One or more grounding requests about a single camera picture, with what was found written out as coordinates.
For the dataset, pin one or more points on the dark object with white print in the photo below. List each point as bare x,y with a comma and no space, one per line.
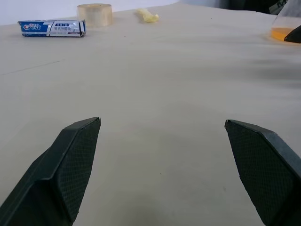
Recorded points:
254,5

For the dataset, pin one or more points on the clear packing tape roll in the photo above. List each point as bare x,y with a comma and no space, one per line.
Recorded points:
95,15

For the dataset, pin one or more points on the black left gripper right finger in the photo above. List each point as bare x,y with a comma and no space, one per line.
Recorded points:
270,174

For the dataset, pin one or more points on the crumpled yellow paper scrap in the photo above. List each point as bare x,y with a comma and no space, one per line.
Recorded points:
148,16

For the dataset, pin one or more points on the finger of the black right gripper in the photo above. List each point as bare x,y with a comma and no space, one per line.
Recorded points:
295,36

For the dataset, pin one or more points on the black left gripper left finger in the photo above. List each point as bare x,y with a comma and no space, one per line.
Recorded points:
47,179

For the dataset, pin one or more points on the blue Crest toothpaste box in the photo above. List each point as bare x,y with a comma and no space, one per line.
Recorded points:
51,28

